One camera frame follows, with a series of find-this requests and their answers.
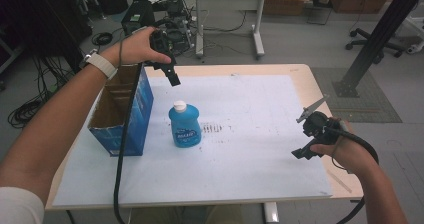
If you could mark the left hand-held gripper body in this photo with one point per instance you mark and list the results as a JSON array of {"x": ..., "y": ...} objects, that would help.
[{"x": 161, "y": 42}]

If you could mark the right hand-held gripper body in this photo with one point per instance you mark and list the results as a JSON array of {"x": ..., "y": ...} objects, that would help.
[{"x": 320, "y": 129}]

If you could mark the blue cardboard box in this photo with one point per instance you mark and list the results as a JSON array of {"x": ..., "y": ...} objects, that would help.
[{"x": 141, "y": 117}]

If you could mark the blue bottle with white cap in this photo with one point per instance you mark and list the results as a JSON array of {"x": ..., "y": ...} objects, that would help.
[{"x": 185, "y": 127}]

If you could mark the person's left hand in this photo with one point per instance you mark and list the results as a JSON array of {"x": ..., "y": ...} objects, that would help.
[{"x": 133, "y": 50}]

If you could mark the person's right hand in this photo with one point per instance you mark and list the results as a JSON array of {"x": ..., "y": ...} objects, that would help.
[{"x": 350, "y": 150}]

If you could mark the computer tower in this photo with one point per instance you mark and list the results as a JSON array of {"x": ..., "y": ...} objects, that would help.
[{"x": 180, "y": 27}]

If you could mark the black box with green label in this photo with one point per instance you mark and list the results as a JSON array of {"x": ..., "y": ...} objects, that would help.
[{"x": 136, "y": 17}]

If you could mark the grey floor mat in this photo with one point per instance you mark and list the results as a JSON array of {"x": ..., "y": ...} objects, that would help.
[{"x": 363, "y": 100}]

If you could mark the white sheet table cover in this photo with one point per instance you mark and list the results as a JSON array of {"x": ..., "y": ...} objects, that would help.
[{"x": 240, "y": 150}]

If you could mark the white band wristwatch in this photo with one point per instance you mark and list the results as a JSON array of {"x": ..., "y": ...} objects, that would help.
[{"x": 101, "y": 65}]

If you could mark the white table leg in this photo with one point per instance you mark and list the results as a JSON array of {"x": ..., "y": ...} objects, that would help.
[{"x": 271, "y": 212}]

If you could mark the black office chair base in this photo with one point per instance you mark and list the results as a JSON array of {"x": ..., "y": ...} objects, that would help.
[{"x": 366, "y": 42}]

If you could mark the black metal pillar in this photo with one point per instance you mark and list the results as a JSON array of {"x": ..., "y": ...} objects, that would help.
[{"x": 376, "y": 40}]

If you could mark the dark curtain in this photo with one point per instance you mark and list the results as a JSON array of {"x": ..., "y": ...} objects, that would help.
[{"x": 40, "y": 17}]

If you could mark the brown cardboard box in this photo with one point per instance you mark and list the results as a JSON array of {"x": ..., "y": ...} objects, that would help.
[{"x": 286, "y": 4}]

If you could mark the person's trousers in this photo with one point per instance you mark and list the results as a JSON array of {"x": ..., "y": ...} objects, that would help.
[{"x": 186, "y": 215}]

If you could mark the white sleeve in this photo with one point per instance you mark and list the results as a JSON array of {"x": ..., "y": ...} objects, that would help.
[{"x": 18, "y": 207}]

